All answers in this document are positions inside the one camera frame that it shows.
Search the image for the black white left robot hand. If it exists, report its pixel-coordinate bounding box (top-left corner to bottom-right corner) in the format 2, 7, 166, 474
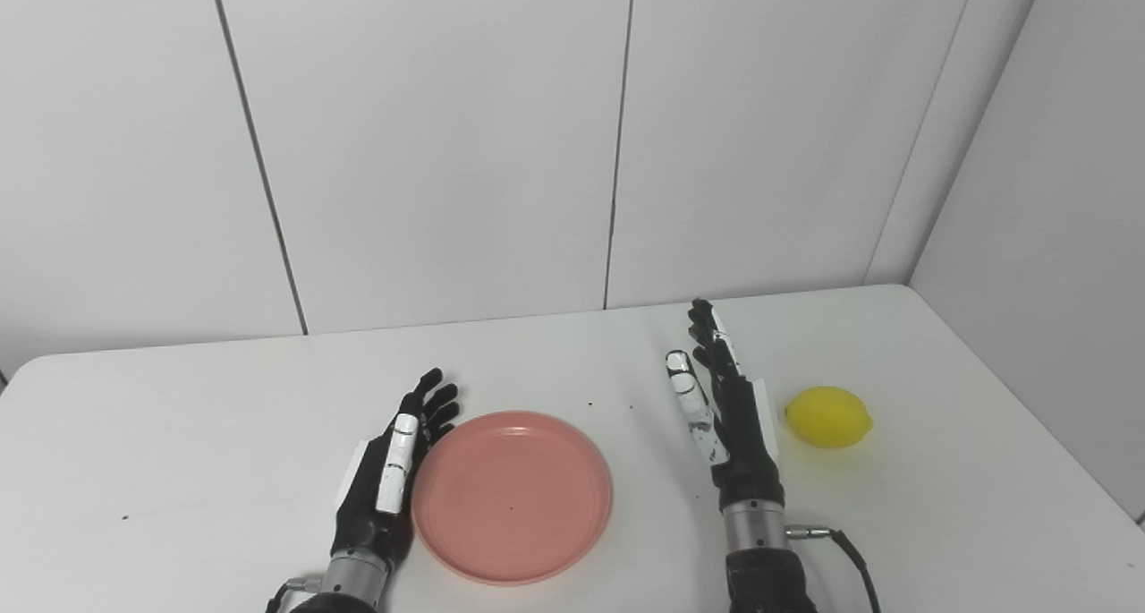
330, 367, 462, 570

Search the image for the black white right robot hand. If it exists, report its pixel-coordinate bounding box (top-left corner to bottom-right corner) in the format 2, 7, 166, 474
664, 298, 787, 512

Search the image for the yellow lemon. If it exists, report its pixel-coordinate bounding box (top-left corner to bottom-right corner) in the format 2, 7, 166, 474
784, 385, 875, 450

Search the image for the pink round plate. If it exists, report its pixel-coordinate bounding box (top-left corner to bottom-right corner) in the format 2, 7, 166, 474
411, 410, 615, 587

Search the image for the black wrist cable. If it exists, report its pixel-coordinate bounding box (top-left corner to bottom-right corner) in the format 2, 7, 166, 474
785, 524, 886, 613
265, 575, 324, 613

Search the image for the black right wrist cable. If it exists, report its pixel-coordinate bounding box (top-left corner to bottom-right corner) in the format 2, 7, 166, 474
785, 524, 886, 613

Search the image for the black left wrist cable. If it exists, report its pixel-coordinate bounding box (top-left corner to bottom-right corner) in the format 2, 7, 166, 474
265, 575, 324, 613

